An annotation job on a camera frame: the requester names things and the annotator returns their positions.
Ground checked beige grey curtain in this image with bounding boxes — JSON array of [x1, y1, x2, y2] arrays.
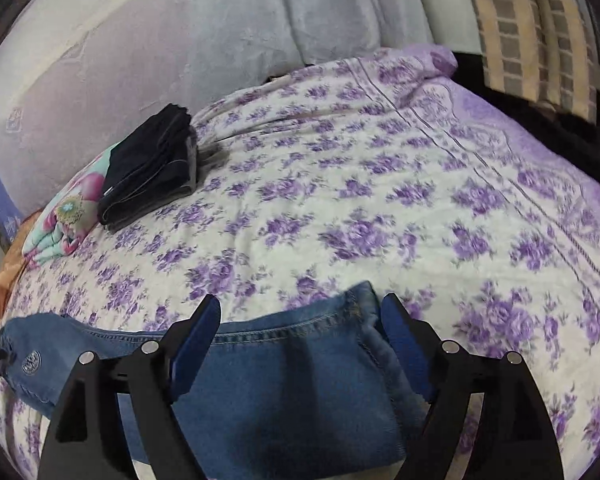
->
[[457, 0, 600, 123]]

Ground purple floral bedspread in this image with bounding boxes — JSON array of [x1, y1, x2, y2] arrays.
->
[[0, 44, 600, 480]]

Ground folded floral teal cloth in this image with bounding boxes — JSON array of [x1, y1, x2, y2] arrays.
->
[[21, 142, 122, 270]]

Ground blue denim pants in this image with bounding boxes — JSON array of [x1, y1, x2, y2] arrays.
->
[[0, 280, 431, 467]]

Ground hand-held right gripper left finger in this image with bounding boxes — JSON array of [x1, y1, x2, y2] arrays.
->
[[36, 294, 222, 480]]

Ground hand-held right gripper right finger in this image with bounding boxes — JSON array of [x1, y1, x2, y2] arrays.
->
[[380, 292, 565, 480]]

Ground folded black pants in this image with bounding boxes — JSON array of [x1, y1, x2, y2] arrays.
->
[[97, 103, 199, 232]]

